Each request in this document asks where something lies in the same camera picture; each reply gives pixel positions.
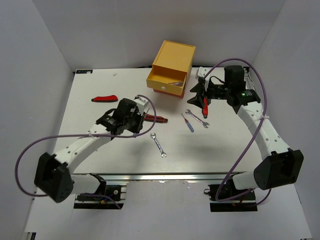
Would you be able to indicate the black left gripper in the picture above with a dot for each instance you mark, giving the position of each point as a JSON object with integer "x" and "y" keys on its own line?
{"x": 140, "y": 116}

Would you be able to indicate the red knife far left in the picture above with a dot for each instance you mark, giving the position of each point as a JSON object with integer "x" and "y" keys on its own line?
{"x": 105, "y": 99}

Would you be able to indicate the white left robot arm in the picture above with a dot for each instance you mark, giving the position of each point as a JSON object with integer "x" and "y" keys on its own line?
{"x": 55, "y": 172}

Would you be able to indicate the silver open-end wrench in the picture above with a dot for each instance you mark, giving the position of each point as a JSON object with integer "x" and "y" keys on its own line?
{"x": 204, "y": 124}

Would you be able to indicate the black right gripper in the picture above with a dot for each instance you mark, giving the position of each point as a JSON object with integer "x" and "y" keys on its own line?
{"x": 197, "y": 100}

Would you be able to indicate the yellow drawer cabinet shell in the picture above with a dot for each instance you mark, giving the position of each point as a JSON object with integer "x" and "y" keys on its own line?
{"x": 175, "y": 56}

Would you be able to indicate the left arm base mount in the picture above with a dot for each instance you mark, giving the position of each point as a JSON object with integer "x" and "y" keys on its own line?
{"x": 112, "y": 197}

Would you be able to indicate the red-orange drawer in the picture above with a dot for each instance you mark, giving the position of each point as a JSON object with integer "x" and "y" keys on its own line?
{"x": 170, "y": 94}

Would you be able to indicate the black red utility knife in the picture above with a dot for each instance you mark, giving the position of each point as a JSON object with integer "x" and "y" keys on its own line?
{"x": 157, "y": 119}

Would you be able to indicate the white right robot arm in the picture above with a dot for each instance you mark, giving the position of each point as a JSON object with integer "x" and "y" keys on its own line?
{"x": 280, "y": 164}

